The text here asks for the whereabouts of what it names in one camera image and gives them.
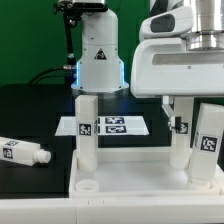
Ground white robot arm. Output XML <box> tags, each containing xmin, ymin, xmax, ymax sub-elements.
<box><xmin>76</xmin><ymin>0</ymin><xmax>224</xmax><ymax>129</ymax></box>

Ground black cable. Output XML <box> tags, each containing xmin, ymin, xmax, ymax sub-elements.
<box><xmin>29</xmin><ymin>65</ymin><xmax>78</xmax><ymax>85</ymax></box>

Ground white desk top tray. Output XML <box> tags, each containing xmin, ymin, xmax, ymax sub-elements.
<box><xmin>69</xmin><ymin>148</ymin><xmax>224</xmax><ymax>198</ymax></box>

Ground white front fence bar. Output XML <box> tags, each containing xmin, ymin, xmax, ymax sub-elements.
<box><xmin>0</xmin><ymin>196</ymin><xmax>224</xmax><ymax>224</ymax></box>

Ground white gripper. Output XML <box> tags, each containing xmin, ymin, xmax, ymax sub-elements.
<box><xmin>131</xmin><ymin>38</ymin><xmax>224</xmax><ymax>131</ymax></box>

